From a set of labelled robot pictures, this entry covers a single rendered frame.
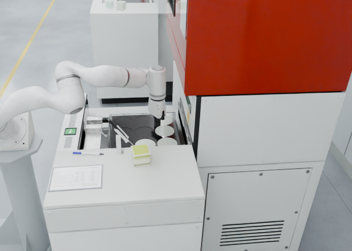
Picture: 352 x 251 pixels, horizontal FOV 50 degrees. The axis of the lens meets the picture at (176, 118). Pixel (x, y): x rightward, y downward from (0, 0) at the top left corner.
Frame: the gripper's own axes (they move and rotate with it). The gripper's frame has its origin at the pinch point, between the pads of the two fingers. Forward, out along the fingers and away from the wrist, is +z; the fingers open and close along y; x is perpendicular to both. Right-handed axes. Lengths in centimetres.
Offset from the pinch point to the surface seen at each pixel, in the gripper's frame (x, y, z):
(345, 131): 176, 28, 63
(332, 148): 180, 20, 87
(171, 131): 2.4, 8.7, 2.0
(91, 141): -33.4, -11.0, 4.0
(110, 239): -54, 39, 16
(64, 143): -49.3, -7.1, -4.0
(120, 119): -12.3, -16.8, 2.1
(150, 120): 0.1, -6.7, 2.1
